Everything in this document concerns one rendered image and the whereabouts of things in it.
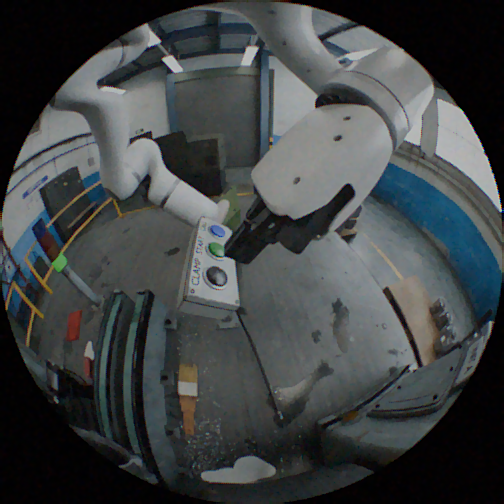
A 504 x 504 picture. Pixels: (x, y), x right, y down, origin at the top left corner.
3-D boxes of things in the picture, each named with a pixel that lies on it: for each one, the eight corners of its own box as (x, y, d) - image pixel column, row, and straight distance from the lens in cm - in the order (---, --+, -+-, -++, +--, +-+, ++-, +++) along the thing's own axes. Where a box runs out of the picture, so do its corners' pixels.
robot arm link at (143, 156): (160, 213, 59) (109, 182, 65) (185, 176, 66) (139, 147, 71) (164, 203, 48) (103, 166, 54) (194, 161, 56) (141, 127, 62)
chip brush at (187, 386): (200, 435, 47) (199, 435, 46) (181, 431, 49) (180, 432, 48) (197, 363, 44) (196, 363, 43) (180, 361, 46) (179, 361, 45)
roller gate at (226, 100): (268, 163, 731) (271, 73, 786) (271, 165, 683) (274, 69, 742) (184, 170, 729) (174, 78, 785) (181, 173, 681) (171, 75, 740)
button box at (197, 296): (223, 320, 23) (242, 306, 19) (175, 311, 21) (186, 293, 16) (220, 245, 33) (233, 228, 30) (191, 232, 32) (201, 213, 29)
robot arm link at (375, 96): (313, 81, 20) (297, 96, 18) (378, 65, 14) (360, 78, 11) (355, 135, 23) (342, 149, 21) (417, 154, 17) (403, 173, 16)
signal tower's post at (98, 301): (101, 312, 73) (31, 227, 60) (91, 311, 79) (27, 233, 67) (107, 296, 75) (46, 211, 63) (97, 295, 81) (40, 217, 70)
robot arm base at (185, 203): (201, 227, 70) (166, 206, 68) (227, 195, 64) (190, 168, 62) (198, 253, 54) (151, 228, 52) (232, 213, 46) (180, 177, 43)
